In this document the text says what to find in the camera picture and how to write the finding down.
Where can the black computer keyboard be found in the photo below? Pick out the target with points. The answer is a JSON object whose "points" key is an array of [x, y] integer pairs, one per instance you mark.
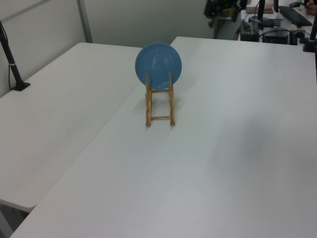
{"points": [[294, 16]]}

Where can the pink box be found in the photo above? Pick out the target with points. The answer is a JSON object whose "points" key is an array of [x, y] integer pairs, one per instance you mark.
{"points": [[269, 5]]}

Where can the black camera pole with clamp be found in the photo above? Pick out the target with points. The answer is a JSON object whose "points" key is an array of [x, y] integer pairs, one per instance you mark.
{"points": [[309, 45], [12, 65]]}

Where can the blue round plate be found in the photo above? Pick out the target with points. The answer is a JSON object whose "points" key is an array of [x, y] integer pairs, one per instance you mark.
{"points": [[158, 62]]}

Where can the black monitor stand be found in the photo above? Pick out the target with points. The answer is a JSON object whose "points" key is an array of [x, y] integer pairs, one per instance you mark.
{"points": [[261, 10]]}

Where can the black electronic device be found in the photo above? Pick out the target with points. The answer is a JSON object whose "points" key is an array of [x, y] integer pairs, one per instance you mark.
{"points": [[275, 38]]}

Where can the black computer box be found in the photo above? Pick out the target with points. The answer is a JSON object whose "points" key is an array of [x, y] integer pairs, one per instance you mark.
{"points": [[248, 37]]}

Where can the dark hanging bag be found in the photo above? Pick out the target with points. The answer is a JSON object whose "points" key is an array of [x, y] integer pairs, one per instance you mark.
{"points": [[213, 10]]}

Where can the wooden plate rack with pegs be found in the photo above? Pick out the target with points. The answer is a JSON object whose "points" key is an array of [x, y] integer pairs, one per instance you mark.
{"points": [[148, 111]]}

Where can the black computer mouse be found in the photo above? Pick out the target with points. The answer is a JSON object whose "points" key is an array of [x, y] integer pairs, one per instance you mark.
{"points": [[294, 4]]}

